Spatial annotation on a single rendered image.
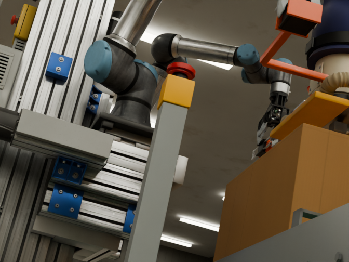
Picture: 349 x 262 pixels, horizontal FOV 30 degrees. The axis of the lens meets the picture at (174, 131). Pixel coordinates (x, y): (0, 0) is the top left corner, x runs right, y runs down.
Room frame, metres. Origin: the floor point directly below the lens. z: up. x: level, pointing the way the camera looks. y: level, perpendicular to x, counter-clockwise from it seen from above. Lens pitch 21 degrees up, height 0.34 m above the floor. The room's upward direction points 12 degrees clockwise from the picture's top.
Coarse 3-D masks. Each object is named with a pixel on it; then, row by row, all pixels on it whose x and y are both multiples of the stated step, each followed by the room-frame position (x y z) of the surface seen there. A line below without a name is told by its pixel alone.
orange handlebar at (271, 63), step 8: (280, 32) 1.45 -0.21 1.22; (280, 40) 1.47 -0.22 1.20; (272, 48) 1.52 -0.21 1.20; (264, 56) 1.57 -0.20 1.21; (272, 56) 1.56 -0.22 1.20; (264, 64) 1.61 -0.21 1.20; (272, 64) 1.61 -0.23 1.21; (280, 64) 1.61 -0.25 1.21; (288, 64) 1.62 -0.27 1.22; (288, 72) 1.63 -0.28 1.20; (296, 72) 1.62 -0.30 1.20; (304, 72) 1.62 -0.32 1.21; (312, 72) 1.63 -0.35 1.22; (320, 80) 1.64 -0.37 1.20
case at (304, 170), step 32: (320, 128) 1.38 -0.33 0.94; (288, 160) 1.43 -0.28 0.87; (320, 160) 1.38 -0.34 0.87; (256, 192) 1.64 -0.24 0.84; (288, 192) 1.40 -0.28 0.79; (320, 192) 1.38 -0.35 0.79; (224, 224) 1.90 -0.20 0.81; (256, 224) 1.60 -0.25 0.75; (288, 224) 1.38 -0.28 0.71; (224, 256) 1.84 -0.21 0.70
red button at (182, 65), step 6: (168, 66) 1.40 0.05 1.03; (174, 66) 1.38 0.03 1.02; (180, 66) 1.38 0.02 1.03; (186, 66) 1.38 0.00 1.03; (168, 72) 1.42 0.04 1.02; (174, 72) 1.40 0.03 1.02; (180, 72) 1.39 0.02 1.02; (186, 72) 1.39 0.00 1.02; (192, 72) 1.39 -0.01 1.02; (186, 78) 1.40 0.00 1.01; (192, 78) 1.43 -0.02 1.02
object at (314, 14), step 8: (288, 0) 1.32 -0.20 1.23; (296, 0) 1.32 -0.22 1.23; (304, 0) 1.32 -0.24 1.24; (288, 8) 1.32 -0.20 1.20; (296, 8) 1.32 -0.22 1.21; (304, 8) 1.32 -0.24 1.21; (312, 8) 1.32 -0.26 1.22; (320, 8) 1.33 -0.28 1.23; (288, 16) 1.33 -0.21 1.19; (296, 16) 1.32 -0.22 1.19; (304, 16) 1.32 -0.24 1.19; (312, 16) 1.32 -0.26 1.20; (320, 16) 1.33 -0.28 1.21; (280, 24) 1.37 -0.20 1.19; (288, 24) 1.36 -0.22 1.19; (296, 24) 1.36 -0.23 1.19; (304, 24) 1.35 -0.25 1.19; (312, 24) 1.34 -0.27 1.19; (288, 32) 1.40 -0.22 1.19; (296, 32) 1.39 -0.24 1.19; (304, 32) 1.38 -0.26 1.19
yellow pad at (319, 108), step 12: (312, 96) 1.52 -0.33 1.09; (324, 96) 1.51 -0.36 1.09; (300, 108) 1.60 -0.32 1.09; (312, 108) 1.58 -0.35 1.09; (324, 108) 1.56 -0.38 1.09; (336, 108) 1.55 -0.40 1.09; (288, 120) 1.69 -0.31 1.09; (300, 120) 1.67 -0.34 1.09; (312, 120) 1.65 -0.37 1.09; (324, 120) 1.64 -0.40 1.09; (276, 132) 1.79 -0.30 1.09; (288, 132) 1.77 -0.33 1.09
